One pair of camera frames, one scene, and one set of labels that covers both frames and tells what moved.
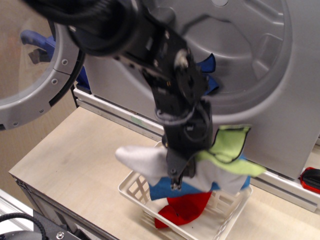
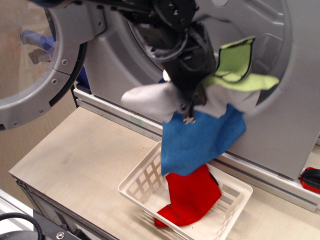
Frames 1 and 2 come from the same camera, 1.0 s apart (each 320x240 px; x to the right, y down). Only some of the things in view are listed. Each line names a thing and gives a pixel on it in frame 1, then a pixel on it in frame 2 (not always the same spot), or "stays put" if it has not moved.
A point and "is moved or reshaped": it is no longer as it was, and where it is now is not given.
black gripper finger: (191, 168) → (200, 97)
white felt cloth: (150, 163) → (161, 100)
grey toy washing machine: (267, 65) stays put
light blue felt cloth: (160, 190) → (187, 147)
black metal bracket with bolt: (54, 231) stays put
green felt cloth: (227, 148) → (233, 66)
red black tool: (310, 179) stays put
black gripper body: (185, 138) → (181, 46)
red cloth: (181, 208) is moved or reshaped
